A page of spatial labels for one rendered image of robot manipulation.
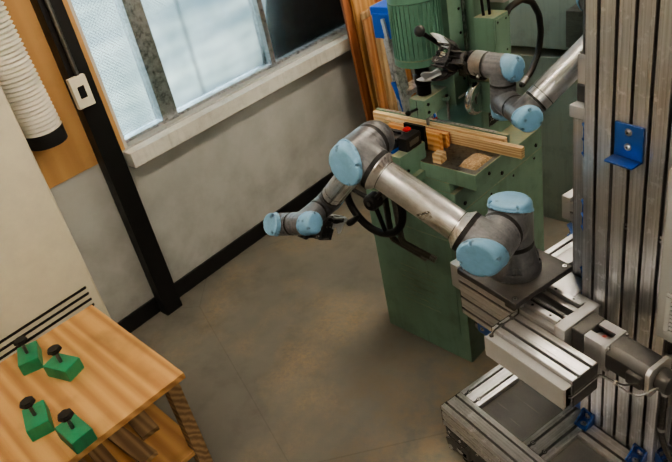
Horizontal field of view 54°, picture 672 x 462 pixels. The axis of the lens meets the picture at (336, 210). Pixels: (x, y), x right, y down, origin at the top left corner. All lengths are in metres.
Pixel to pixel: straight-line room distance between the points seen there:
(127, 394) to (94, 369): 0.21
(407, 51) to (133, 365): 1.40
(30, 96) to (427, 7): 1.48
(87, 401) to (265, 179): 1.81
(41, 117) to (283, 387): 1.43
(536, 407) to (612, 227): 0.81
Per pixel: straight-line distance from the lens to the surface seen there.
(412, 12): 2.21
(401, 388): 2.71
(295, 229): 2.05
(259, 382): 2.89
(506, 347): 1.79
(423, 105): 2.35
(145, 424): 2.65
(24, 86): 2.71
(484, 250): 1.63
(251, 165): 3.62
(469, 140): 2.34
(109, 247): 3.22
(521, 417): 2.32
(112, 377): 2.37
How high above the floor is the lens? 1.98
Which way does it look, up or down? 31 degrees down
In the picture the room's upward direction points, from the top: 12 degrees counter-clockwise
